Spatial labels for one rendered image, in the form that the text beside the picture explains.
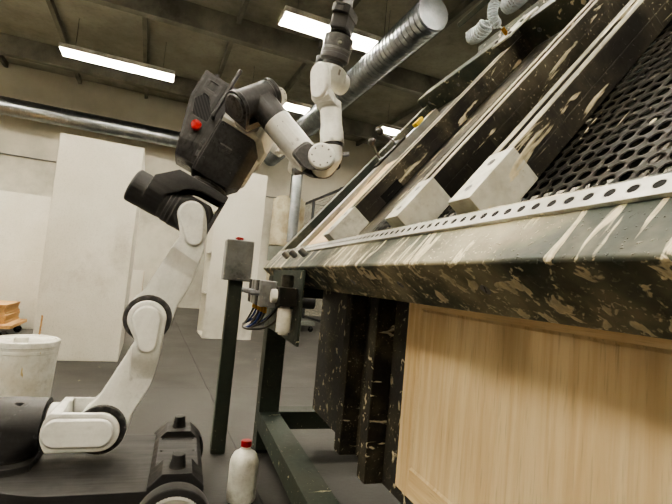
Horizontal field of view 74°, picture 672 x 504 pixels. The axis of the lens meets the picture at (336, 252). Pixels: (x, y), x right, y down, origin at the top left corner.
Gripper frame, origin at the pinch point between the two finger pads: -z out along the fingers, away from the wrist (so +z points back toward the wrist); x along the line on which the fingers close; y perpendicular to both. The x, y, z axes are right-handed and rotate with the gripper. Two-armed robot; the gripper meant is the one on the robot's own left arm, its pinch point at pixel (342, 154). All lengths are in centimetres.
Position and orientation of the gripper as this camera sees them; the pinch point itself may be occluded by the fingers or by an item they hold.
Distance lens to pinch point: 217.4
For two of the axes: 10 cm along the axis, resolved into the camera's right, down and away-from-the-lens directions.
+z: -9.3, 2.0, -3.2
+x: 2.0, 9.8, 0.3
